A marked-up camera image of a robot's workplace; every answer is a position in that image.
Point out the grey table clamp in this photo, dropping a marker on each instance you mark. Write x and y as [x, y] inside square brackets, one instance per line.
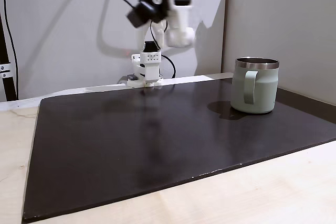
[128, 78]

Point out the sage green metal mug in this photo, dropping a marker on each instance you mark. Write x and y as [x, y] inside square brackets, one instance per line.
[254, 87]

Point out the black table mat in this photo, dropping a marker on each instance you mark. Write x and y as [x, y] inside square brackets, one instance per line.
[157, 134]

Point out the white pole clamp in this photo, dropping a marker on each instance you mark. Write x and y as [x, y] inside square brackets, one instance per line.
[4, 70]

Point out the black stand pole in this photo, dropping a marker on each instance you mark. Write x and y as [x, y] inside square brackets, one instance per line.
[8, 85]

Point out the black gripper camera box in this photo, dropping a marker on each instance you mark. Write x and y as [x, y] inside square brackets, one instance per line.
[143, 10]

